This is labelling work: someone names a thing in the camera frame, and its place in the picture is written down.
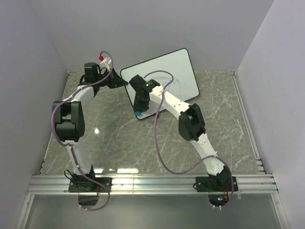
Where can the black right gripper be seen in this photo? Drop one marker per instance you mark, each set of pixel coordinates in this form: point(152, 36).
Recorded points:
point(137, 107)

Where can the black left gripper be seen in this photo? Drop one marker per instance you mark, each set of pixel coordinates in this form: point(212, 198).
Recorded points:
point(116, 80)

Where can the blue whiteboard eraser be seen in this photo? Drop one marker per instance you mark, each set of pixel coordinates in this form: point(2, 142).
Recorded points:
point(138, 113)

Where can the white board black frame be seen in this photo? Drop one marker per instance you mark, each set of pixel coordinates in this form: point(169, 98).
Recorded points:
point(178, 63)

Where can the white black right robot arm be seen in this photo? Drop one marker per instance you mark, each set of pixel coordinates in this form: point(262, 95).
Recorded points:
point(191, 127)

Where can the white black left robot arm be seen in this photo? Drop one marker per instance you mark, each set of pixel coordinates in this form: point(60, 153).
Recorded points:
point(68, 125)

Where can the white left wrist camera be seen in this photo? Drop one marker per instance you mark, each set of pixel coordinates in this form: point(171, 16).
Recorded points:
point(106, 62)

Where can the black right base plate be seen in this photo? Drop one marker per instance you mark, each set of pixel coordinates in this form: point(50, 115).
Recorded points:
point(210, 184)

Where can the aluminium mounting rail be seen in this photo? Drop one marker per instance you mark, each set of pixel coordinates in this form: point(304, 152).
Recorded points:
point(160, 184)

